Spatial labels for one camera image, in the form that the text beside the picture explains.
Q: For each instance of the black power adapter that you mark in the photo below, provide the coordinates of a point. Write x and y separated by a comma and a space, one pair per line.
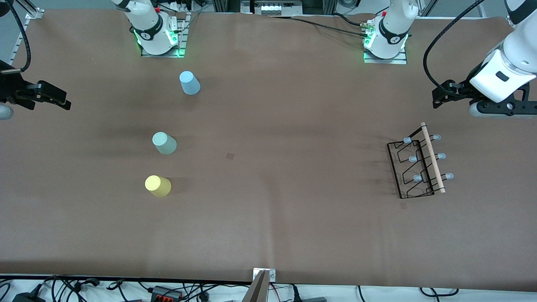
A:
27, 298

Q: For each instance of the grey flat box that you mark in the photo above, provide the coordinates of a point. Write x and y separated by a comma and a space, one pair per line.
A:
314, 299

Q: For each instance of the pale green plastic cup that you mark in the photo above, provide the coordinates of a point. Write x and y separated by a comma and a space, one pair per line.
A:
164, 143

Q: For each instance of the grey aluminium profile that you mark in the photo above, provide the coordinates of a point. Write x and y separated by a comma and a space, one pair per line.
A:
256, 291

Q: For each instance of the black power plug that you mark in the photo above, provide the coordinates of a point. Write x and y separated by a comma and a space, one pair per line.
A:
297, 293

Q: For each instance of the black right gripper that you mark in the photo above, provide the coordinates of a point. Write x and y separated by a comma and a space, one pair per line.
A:
12, 90

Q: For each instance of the yellow plastic cup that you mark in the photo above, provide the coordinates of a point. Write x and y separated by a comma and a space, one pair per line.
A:
158, 186

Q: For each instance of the small metal corner bracket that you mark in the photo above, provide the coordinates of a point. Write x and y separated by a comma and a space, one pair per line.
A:
272, 275

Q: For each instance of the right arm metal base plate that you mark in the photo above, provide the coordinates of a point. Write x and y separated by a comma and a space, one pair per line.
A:
183, 37

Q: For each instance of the light blue plastic cup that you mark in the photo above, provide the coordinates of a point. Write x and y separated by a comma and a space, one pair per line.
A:
189, 84

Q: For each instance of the slotted aluminium side rail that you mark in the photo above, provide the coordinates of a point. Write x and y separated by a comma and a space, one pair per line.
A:
19, 42

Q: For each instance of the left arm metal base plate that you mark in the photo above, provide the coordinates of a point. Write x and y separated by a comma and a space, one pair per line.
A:
403, 56

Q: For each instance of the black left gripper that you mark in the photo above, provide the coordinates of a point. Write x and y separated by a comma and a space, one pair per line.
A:
462, 90

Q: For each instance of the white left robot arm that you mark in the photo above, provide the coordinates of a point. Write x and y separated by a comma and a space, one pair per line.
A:
396, 12

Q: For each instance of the white power strip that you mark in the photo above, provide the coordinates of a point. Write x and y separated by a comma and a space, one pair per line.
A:
180, 5

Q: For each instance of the brown table cover sheet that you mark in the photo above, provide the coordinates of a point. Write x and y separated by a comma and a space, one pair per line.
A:
268, 235

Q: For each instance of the black orange power brick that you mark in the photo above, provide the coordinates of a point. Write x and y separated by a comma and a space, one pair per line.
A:
165, 292

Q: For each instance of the aluminium extrusion bar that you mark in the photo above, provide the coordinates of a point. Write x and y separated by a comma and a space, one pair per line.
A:
29, 9
428, 6

